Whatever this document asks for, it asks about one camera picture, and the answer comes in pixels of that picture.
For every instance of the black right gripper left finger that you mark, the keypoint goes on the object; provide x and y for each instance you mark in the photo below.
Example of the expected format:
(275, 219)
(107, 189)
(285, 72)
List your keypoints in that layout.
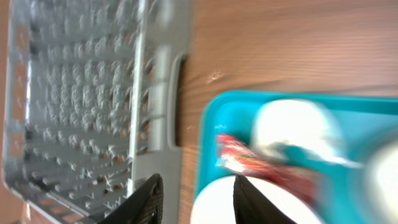
(144, 206)

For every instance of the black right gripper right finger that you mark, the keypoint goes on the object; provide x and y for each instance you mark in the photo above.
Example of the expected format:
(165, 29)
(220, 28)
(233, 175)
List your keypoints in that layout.
(252, 207)

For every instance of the cream paper cup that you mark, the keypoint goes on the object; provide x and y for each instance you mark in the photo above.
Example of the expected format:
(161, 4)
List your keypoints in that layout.
(381, 182)

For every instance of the red snack wrapper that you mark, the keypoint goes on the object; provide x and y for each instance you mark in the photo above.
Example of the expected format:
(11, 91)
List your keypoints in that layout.
(239, 159)

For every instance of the crumpled white tissue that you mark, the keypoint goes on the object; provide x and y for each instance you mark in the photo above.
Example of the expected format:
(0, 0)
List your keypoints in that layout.
(305, 124)

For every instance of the grey plastic dish rack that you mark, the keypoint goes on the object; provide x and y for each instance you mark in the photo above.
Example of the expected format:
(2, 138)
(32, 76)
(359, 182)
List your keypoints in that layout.
(91, 89)

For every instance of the teal serving tray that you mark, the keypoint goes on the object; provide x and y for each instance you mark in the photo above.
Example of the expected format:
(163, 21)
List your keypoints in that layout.
(365, 122)

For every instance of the large white plate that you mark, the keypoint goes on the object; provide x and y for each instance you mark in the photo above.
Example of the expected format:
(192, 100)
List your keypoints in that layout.
(214, 204)

